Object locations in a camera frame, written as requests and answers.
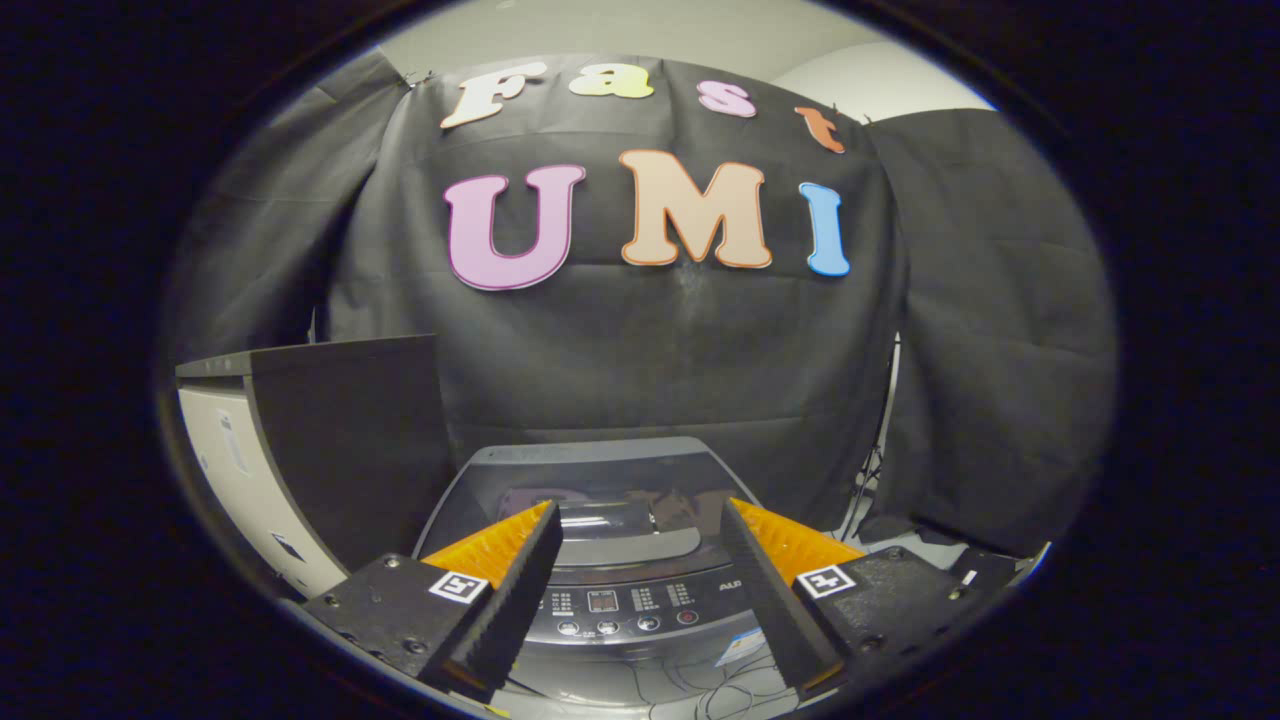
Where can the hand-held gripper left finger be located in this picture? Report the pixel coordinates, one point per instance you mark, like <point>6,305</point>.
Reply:
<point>515,600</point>

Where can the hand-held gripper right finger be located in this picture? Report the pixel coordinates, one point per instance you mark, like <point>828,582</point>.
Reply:
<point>775,600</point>

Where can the grey washing machine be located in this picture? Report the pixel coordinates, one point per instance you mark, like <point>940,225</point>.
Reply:
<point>640,610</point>

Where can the thin black light stand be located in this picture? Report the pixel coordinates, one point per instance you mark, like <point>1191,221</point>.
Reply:
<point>885,400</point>

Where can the dark cabinet with white door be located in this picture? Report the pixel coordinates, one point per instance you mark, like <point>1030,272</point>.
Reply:
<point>340,440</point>

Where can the black backdrop cloth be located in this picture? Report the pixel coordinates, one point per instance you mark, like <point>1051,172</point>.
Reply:
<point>650,360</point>

